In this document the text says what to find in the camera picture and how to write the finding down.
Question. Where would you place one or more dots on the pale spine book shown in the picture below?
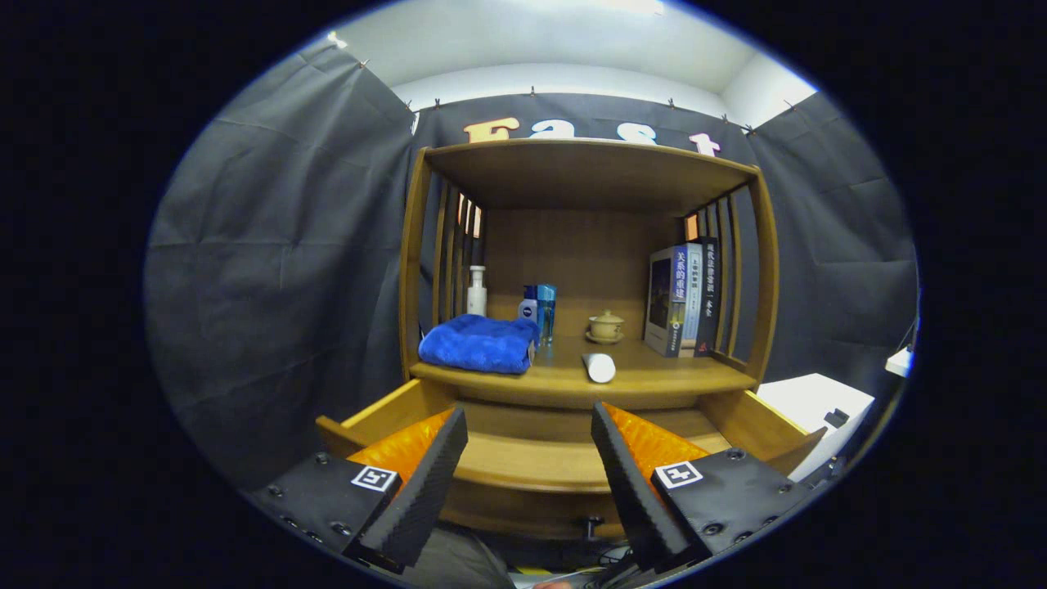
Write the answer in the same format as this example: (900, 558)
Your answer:
(694, 294)

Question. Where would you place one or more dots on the wooden drawer with black knob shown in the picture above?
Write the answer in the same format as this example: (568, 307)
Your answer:
(523, 462)

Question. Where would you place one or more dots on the black spine book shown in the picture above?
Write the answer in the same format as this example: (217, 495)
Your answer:
(709, 294)

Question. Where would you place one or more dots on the wooden cabinet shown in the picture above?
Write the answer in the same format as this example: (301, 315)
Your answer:
(572, 254)

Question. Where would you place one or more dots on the white storage box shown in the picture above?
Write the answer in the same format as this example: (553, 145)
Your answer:
(810, 401)

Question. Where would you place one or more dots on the person's left leg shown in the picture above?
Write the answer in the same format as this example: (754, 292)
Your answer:
(458, 564)

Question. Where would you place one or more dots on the beige lidded teacup with saucer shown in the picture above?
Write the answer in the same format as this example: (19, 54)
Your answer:
(605, 327)

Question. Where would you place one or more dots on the clear blue bottle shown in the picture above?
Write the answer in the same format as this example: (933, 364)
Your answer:
(546, 315)

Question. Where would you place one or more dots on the white tube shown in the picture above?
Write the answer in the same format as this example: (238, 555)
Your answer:
(599, 368)

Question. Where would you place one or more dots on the wooden countertop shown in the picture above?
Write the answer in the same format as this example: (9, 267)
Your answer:
(646, 372)

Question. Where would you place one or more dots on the white side table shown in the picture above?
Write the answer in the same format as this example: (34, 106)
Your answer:
(900, 361)

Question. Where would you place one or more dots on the white pump bottle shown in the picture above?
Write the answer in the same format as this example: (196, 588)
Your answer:
(477, 298)

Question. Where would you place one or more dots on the blue spine book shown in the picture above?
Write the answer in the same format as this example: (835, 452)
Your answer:
(662, 294)

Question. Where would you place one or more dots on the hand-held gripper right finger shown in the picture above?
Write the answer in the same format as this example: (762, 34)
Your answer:
(634, 491)

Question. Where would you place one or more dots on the black backdrop cloth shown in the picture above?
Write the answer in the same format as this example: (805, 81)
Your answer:
(270, 286)

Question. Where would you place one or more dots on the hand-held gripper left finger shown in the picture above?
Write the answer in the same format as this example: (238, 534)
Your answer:
(425, 499)

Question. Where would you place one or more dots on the small ceiling light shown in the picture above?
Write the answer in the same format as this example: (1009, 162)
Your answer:
(337, 39)

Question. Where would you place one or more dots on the blue folded towel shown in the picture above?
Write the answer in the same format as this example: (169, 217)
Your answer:
(478, 343)

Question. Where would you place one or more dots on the small white blue bottle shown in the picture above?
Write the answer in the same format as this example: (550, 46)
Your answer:
(527, 309)

